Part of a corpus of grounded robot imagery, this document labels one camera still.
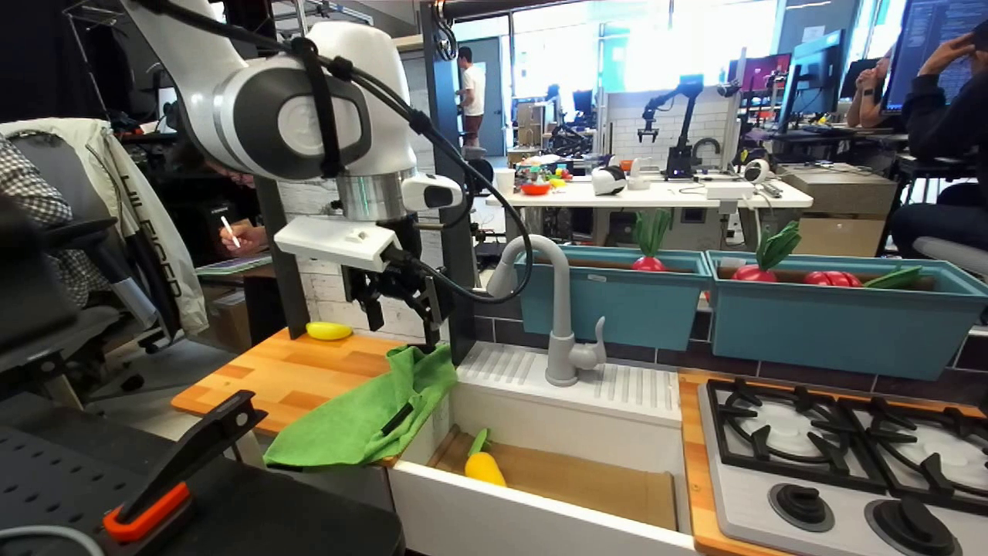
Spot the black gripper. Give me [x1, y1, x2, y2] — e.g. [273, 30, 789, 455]
[344, 243, 448, 353]

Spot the green towel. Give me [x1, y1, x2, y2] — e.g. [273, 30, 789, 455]
[261, 340, 461, 474]

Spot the yellow toy lemon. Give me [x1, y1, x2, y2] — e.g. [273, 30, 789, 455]
[304, 318, 354, 347]

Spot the grey faucet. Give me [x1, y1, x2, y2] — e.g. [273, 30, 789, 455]
[484, 231, 613, 390]

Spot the tablet with green case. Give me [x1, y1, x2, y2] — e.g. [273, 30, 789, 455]
[194, 253, 278, 287]

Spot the yellow toy corn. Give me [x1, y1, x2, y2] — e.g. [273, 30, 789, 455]
[461, 427, 511, 489]

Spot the white sink basin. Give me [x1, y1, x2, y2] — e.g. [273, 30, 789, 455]
[386, 340, 698, 556]

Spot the blue planter bin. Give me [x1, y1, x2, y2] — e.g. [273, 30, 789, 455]
[514, 243, 716, 353]
[706, 247, 988, 383]

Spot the standing person in background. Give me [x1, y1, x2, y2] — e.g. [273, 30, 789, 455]
[454, 43, 491, 155]

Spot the toy radish with leaves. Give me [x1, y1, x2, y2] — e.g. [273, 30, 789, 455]
[628, 210, 672, 275]
[730, 220, 802, 287]

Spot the black orange clamp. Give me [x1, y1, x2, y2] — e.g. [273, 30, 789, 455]
[100, 386, 268, 547]

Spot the white background table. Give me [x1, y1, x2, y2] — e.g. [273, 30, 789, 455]
[501, 174, 818, 249]

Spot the grey office chair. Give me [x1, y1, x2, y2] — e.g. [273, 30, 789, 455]
[0, 127, 199, 414]

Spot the toy stove top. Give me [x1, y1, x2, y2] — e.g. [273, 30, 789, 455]
[698, 374, 988, 556]

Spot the red toy vegetable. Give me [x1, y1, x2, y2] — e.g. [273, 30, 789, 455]
[800, 267, 866, 291]

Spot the beige storage box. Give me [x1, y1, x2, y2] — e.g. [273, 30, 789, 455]
[778, 165, 903, 260]

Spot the green toy vegetable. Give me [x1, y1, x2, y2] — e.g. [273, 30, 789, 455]
[863, 267, 932, 294]

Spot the white chair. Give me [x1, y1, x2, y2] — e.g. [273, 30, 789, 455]
[912, 231, 988, 285]

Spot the person in black clothes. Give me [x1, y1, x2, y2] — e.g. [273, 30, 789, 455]
[893, 27, 988, 249]

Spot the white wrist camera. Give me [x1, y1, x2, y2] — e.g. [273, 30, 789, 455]
[273, 213, 405, 279]

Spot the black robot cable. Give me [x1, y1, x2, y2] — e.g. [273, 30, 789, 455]
[136, 0, 538, 308]

